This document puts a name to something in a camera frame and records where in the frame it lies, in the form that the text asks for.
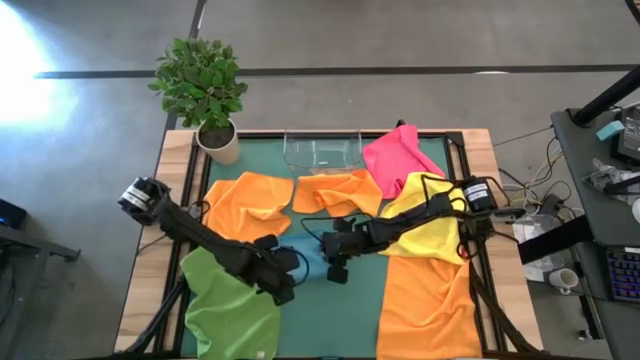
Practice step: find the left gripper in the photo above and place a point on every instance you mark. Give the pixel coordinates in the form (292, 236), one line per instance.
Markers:
(270, 265)

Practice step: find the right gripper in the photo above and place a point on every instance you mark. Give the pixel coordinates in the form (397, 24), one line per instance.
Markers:
(345, 242)

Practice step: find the blue microfiber towel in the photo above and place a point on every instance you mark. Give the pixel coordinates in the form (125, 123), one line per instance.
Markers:
(317, 255)

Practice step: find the orange microfiber towel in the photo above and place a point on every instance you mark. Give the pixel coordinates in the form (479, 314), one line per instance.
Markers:
(250, 205)
(425, 310)
(340, 195)

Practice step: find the yellow microfiber towel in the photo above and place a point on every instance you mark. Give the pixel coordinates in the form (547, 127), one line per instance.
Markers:
(430, 245)

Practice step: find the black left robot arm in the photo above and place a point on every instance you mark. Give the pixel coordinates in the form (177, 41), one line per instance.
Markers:
(200, 235)

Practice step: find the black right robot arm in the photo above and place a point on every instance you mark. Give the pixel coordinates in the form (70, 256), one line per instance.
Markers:
(410, 217)

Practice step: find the green microfiber towel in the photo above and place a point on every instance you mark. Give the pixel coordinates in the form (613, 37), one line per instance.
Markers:
(225, 320)

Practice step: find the pink microfiber towel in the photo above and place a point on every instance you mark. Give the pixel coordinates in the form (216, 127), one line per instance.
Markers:
(395, 160)

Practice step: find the teal table mat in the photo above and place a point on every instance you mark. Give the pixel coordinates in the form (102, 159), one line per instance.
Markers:
(330, 320)

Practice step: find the clear plastic bin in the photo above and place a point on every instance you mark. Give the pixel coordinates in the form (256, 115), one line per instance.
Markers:
(300, 150)

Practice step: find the small black clamp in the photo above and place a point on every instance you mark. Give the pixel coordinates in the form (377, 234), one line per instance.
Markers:
(400, 123)

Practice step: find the clear plastic bag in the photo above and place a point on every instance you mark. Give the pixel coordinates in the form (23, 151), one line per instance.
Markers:
(535, 225)

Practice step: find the potted green leafy plant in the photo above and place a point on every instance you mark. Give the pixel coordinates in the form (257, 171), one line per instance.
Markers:
(200, 85)

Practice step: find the black flat bar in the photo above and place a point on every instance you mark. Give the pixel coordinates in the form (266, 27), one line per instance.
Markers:
(555, 240)

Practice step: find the black power adapter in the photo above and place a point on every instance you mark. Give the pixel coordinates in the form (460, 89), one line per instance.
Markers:
(552, 205)

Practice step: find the white mug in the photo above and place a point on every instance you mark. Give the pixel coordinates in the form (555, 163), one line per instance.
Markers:
(562, 280)

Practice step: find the dark grey metal stand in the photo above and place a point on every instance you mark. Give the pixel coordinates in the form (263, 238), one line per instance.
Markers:
(40, 247)

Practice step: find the dark grey side desk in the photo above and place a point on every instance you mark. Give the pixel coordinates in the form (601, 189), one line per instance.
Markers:
(580, 150)

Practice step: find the small grey caster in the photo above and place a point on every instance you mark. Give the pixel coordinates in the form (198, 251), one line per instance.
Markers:
(585, 334)

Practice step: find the black device with blue light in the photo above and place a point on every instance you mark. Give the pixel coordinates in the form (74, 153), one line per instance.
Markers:
(12, 215)

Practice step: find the crumpled clear plastic wrap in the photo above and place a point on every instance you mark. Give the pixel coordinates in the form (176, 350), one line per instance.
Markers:
(602, 175)

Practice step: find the backlit black keyboard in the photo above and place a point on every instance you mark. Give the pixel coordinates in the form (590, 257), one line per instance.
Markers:
(625, 275)

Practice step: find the black elongated tool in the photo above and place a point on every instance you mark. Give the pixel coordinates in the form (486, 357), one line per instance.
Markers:
(622, 185)

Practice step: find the small light blue box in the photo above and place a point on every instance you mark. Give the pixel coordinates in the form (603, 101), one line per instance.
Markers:
(610, 131)

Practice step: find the white round object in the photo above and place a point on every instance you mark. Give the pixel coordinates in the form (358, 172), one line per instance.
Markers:
(637, 210)

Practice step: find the black diagonal pole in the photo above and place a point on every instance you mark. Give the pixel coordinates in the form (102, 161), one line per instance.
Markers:
(607, 97)

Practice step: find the black screen device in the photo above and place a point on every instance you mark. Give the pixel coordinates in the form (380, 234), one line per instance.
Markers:
(630, 140)

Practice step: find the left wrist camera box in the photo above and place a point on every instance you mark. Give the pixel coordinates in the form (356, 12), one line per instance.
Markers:
(284, 296)

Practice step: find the black diagonal frame strut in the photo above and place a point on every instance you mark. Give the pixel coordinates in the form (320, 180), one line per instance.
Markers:
(515, 335)
(155, 322)

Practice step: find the black aluminium table frame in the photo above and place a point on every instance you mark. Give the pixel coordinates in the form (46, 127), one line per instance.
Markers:
(456, 139)

